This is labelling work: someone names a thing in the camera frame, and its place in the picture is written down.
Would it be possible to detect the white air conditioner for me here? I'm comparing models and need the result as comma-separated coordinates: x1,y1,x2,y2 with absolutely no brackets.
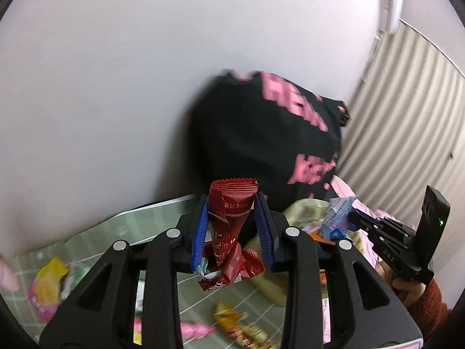
374,0,406,38

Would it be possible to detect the pink wrapper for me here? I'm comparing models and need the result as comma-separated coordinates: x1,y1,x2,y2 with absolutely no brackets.
181,320,217,339

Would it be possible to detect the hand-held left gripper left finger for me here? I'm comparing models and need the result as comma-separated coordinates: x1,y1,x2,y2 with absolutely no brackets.
38,193,210,349

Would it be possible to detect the beige curtain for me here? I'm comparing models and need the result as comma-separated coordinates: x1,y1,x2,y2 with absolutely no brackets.
338,18,465,299

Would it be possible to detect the white pipe cover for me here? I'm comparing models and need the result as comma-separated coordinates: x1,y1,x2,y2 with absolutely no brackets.
361,34,383,85

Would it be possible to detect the long yellow wrapper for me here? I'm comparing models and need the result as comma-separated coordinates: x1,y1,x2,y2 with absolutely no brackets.
28,256,70,323

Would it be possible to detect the green wrapper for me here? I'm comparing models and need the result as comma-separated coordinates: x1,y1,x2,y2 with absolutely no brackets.
60,262,92,299

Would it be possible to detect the green checked tablecloth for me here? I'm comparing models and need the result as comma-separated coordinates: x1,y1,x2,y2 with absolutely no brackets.
0,194,291,349

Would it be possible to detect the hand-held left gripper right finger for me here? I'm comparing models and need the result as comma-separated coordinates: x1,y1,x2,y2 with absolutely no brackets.
252,192,424,349

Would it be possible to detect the blue and white wrapper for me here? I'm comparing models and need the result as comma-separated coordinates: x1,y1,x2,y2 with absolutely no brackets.
316,195,358,242

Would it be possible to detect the yellow cartoon snack wrapper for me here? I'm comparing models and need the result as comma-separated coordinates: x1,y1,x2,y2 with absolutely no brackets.
214,302,281,349

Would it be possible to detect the dark red wrapper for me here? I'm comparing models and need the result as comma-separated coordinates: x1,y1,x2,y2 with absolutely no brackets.
198,178,266,292

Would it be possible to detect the black pillow with pink print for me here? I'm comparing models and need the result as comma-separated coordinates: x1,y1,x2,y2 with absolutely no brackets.
191,69,352,219

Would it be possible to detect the person's right forearm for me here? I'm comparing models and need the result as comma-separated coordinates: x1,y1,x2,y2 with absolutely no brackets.
403,279,453,339

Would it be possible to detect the person's right hand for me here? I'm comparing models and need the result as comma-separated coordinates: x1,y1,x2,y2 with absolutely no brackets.
376,262,428,307

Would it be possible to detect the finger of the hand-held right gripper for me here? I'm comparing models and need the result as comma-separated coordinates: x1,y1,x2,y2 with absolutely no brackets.
358,225,382,244
347,209,386,228

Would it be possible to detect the orange wrapper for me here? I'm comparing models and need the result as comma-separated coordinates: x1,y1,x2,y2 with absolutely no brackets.
301,225,340,245

